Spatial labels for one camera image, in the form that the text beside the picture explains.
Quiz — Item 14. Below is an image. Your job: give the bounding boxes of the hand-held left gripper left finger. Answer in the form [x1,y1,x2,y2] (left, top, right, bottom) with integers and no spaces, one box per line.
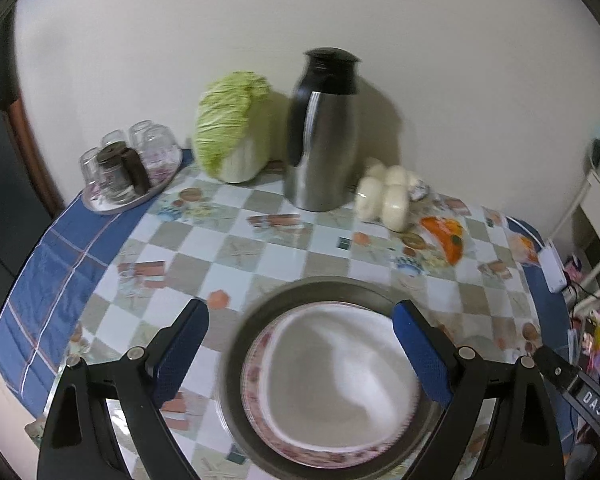
[36,299,211,480]

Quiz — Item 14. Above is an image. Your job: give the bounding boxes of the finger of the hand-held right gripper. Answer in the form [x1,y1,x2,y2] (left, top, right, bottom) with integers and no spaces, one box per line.
[532,345,600,443]

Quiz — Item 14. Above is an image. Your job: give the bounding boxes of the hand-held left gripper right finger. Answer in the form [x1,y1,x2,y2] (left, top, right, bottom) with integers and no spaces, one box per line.
[391,300,566,480]

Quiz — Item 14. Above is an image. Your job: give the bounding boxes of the floral rimmed white plate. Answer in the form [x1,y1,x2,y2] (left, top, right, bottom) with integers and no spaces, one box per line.
[241,302,423,466]

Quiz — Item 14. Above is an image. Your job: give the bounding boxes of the large pale white bowl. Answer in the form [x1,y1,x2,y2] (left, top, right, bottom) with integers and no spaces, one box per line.
[254,305,422,453]

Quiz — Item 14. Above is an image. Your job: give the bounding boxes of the round metal basin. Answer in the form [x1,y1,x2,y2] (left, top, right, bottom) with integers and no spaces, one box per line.
[220,276,453,480]

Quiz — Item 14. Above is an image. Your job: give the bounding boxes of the white power adapter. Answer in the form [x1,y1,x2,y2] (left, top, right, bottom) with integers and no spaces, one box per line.
[540,241,567,293]

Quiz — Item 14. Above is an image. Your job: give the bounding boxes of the orange snack packet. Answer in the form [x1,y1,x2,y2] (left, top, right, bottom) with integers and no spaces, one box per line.
[420,215,466,267]

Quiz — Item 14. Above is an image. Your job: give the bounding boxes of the orange translucent plastic bag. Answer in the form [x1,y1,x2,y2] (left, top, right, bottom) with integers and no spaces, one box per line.
[514,234,539,267]

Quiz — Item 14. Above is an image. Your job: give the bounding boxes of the checkered printed tablecloth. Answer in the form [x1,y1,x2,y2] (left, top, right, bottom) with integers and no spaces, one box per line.
[0,160,571,480]

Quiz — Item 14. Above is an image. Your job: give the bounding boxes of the plastic bag of steamed buns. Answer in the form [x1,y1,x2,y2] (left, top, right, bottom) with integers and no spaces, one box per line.
[354,157,433,234]

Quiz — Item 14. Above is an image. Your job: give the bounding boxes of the round metal tray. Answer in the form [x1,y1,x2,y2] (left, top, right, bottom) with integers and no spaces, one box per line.
[82,147,183,216]

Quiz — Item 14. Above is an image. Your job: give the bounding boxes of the dark brown cup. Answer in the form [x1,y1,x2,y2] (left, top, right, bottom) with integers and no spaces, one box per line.
[121,147,151,196]

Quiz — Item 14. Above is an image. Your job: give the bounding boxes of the dark-lidded glass jar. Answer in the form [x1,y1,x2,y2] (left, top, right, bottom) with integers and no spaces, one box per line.
[96,142,131,202]

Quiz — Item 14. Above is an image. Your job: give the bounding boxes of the stainless steel thermos jug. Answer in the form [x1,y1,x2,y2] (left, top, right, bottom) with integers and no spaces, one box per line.
[282,47,363,212]

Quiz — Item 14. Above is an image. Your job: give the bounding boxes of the napa cabbage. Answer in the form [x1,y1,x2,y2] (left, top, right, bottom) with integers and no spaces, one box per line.
[192,71,274,183]

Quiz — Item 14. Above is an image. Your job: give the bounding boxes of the black cable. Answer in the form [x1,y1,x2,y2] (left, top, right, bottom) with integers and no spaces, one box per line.
[565,282,600,302]

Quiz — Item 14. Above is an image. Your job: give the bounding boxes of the brown wooden door frame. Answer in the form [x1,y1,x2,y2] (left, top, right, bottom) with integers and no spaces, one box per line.
[5,95,66,213]

